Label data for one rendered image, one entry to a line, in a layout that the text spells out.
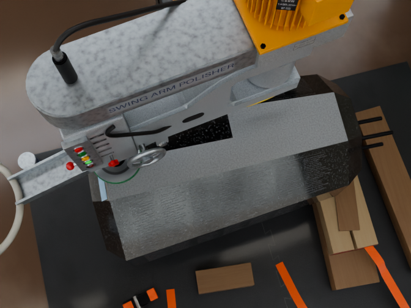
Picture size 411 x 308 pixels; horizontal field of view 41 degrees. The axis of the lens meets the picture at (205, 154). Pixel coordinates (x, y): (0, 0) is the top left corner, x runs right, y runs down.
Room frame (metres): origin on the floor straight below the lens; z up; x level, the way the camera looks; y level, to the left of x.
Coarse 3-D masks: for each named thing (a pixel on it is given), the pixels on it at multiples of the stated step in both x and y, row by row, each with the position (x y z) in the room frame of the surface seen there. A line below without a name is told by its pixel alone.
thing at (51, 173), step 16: (160, 144) 0.62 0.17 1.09; (48, 160) 0.58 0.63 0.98; (64, 160) 0.59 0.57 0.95; (16, 176) 0.52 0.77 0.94; (32, 176) 0.53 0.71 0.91; (48, 176) 0.53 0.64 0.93; (64, 176) 0.52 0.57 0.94; (80, 176) 0.52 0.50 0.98; (32, 192) 0.46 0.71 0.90; (48, 192) 0.46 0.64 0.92
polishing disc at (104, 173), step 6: (138, 150) 0.66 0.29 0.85; (132, 156) 0.64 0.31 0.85; (126, 162) 0.61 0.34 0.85; (138, 162) 0.61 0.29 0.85; (102, 168) 0.58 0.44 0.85; (108, 168) 0.58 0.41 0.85; (114, 168) 0.58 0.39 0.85; (120, 168) 0.58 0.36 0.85; (126, 168) 0.59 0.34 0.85; (102, 174) 0.56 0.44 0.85; (108, 174) 0.56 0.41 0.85; (114, 174) 0.56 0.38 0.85; (120, 174) 0.56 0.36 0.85; (126, 174) 0.56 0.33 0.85; (132, 174) 0.56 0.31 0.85; (108, 180) 0.53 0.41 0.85; (114, 180) 0.53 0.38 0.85; (120, 180) 0.53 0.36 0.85
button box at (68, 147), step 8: (64, 144) 0.49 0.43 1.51; (72, 144) 0.49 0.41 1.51; (80, 144) 0.49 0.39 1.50; (88, 144) 0.50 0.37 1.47; (72, 152) 0.48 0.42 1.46; (88, 152) 0.49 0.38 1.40; (96, 152) 0.51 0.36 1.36; (80, 160) 0.48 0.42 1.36; (96, 160) 0.50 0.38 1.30; (80, 168) 0.47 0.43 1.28; (88, 168) 0.48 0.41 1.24
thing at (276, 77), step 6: (282, 66) 0.80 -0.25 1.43; (288, 66) 0.81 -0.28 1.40; (264, 72) 0.80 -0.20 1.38; (270, 72) 0.79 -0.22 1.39; (276, 72) 0.80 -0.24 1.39; (282, 72) 0.80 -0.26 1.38; (288, 72) 0.82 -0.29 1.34; (252, 78) 0.82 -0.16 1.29; (258, 78) 0.80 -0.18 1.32; (264, 78) 0.80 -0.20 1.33; (270, 78) 0.80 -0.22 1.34; (276, 78) 0.80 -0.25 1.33; (282, 78) 0.81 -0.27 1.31; (258, 84) 0.80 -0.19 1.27; (264, 84) 0.80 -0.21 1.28; (270, 84) 0.80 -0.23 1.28; (276, 84) 0.80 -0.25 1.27
